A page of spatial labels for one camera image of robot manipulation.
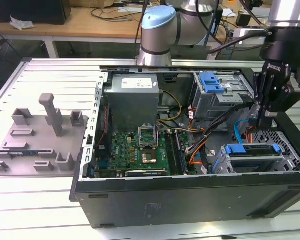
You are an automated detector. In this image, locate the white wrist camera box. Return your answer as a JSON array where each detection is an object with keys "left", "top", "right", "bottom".
[{"left": 233, "top": 27, "right": 268, "bottom": 46}]

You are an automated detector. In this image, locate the grey power supply unit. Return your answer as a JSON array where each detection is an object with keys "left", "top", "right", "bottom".
[{"left": 103, "top": 74, "right": 163, "bottom": 132}]

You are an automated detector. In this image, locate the orange wire bundle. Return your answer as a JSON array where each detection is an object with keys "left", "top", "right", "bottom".
[{"left": 186, "top": 136, "right": 208, "bottom": 166}]

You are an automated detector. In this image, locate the black camera cable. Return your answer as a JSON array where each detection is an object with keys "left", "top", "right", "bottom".
[{"left": 196, "top": 0, "right": 268, "bottom": 55}]

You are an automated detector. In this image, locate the CPU socket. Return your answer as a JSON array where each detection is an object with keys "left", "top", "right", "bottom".
[{"left": 141, "top": 149, "right": 158, "bottom": 165}]

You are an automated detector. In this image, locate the grey camera bracket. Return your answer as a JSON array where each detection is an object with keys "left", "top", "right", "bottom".
[{"left": 289, "top": 74, "right": 300, "bottom": 101}]

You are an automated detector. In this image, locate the yellow wire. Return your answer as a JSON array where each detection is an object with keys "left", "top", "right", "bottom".
[{"left": 157, "top": 91, "right": 183, "bottom": 123}]

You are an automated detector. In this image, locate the small black cube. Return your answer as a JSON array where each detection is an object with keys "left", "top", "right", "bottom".
[{"left": 236, "top": 12, "right": 253, "bottom": 28}]

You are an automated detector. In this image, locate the metal drive cage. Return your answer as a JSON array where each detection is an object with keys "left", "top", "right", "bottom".
[{"left": 191, "top": 72, "right": 256, "bottom": 121}]

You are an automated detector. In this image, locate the metal socket cover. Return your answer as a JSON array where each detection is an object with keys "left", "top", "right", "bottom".
[{"left": 138, "top": 124, "right": 158, "bottom": 151}]

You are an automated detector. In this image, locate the orange power wire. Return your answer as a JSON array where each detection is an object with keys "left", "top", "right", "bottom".
[{"left": 243, "top": 129, "right": 253, "bottom": 145}]

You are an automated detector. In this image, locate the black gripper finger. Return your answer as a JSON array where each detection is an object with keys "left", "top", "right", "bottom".
[
  {"left": 265, "top": 84, "right": 300, "bottom": 128},
  {"left": 252, "top": 72, "right": 266, "bottom": 127}
]

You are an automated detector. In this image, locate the wooden desk white frame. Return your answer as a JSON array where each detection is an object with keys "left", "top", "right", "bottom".
[
  {"left": 214, "top": 7, "right": 271, "bottom": 60},
  {"left": 0, "top": 6, "right": 145, "bottom": 60}
]

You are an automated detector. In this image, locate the grey plastic parts rack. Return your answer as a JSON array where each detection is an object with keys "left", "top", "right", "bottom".
[{"left": 0, "top": 92, "right": 90, "bottom": 177}]

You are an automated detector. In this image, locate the large black box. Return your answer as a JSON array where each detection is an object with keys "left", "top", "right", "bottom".
[{"left": 0, "top": 0, "right": 72, "bottom": 26}]

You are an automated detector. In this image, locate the metal disk bay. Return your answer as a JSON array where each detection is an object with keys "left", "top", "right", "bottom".
[{"left": 211, "top": 143, "right": 295, "bottom": 175}]

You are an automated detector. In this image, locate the black open PC case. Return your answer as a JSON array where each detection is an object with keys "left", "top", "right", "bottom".
[{"left": 69, "top": 60, "right": 300, "bottom": 229}]

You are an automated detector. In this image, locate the crumpled white plastic wrap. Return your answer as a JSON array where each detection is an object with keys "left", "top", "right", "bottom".
[{"left": 9, "top": 16, "right": 35, "bottom": 31}]

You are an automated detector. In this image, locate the red black fan wire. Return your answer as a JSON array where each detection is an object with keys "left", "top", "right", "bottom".
[{"left": 99, "top": 104, "right": 110, "bottom": 148}]

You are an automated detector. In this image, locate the green motherboard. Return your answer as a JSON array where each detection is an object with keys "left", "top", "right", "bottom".
[{"left": 93, "top": 129, "right": 191, "bottom": 176}]

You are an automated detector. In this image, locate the flat grey box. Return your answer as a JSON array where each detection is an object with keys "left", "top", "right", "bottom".
[{"left": 251, "top": 7, "right": 270, "bottom": 19}]

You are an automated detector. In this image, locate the hard disk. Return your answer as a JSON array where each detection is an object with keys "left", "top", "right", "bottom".
[{"left": 213, "top": 143, "right": 282, "bottom": 173}]

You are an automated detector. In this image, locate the RAM stick with blue label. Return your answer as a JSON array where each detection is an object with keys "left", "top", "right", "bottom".
[{"left": 9, "top": 150, "right": 38, "bottom": 157}]

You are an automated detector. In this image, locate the blue data wire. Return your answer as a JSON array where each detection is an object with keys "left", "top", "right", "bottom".
[{"left": 233, "top": 117, "right": 260, "bottom": 145}]

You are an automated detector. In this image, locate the blue plastic drive latch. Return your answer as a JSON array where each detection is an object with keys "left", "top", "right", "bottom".
[{"left": 199, "top": 72, "right": 226, "bottom": 94}]

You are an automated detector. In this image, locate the black cable bundle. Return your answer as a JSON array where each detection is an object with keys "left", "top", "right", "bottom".
[{"left": 187, "top": 101, "right": 253, "bottom": 173}]

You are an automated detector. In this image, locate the black graphics card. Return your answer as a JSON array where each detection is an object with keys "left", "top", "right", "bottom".
[{"left": 124, "top": 169, "right": 168, "bottom": 178}]

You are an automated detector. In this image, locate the white paper sheet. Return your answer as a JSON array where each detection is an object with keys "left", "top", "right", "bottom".
[{"left": 221, "top": 8, "right": 237, "bottom": 18}]

